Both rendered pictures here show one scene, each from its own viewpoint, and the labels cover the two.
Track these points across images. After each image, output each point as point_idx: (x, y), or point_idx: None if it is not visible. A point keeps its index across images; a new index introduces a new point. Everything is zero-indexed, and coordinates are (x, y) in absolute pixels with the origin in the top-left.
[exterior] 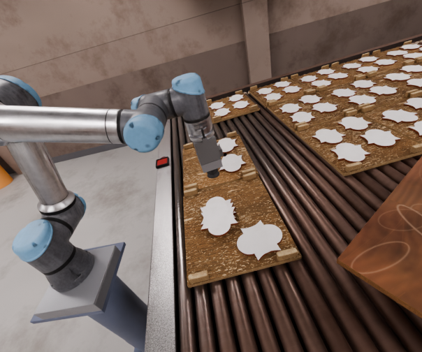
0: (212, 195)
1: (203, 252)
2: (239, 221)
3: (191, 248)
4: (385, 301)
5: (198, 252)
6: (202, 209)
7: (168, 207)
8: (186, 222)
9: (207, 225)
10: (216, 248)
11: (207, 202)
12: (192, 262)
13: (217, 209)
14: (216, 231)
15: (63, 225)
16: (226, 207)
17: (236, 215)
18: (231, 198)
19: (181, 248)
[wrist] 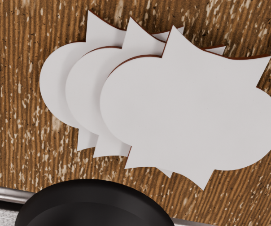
0: (19, 81)
1: (264, 189)
2: (227, 28)
3: (227, 214)
4: None
5: (252, 201)
6: (100, 153)
7: (6, 220)
8: None
9: (201, 165)
10: None
11: (63, 116)
12: None
13: (142, 104)
14: (253, 147)
15: None
16: (157, 65)
17: (190, 28)
18: (73, 2)
19: (195, 224)
